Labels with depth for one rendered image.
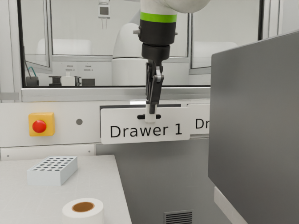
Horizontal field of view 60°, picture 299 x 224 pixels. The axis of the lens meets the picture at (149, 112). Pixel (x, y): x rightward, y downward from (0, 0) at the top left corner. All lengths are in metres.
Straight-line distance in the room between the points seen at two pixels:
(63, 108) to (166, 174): 0.44
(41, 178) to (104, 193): 0.17
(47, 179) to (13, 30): 0.49
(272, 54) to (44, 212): 0.49
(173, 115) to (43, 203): 0.46
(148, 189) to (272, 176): 0.63
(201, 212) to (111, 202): 0.59
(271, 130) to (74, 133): 0.66
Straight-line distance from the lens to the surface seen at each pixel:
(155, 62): 0.68
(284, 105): 0.40
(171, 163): 0.99
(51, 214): 0.57
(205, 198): 1.09
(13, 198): 0.67
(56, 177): 0.69
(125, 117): 0.81
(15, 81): 0.94
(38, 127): 0.86
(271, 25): 1.14
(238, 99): 0.53
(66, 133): 0.92
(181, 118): 0.85
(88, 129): 0.92
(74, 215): 0.47
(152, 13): 0.65
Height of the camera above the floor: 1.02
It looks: 7 degrees down
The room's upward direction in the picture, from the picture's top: straight up
